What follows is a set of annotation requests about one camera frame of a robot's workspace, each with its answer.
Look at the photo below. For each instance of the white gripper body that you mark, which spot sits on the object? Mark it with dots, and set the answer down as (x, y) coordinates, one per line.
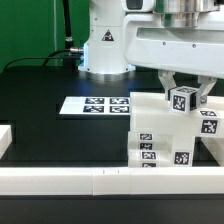
(185, 36)

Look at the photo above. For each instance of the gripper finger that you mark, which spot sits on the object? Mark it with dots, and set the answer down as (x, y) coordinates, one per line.
(206, 85)
(167, 80)

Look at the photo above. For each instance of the white marker cube front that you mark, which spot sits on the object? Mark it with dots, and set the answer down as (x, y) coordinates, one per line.
(183, 99)

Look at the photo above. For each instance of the white chair back frame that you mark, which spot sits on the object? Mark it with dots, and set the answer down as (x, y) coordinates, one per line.
(150, 111)

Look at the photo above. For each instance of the white chair seat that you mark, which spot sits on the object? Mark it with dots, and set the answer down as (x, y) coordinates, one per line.
(181, 150)

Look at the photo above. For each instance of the white right wall rail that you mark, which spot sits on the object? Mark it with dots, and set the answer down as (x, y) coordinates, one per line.
(216, 147)

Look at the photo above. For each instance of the white marker base plate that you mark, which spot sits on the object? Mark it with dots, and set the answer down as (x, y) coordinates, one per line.
(95, 106)

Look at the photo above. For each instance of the white front wall rail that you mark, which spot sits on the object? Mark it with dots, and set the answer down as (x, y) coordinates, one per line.
(111, 181)

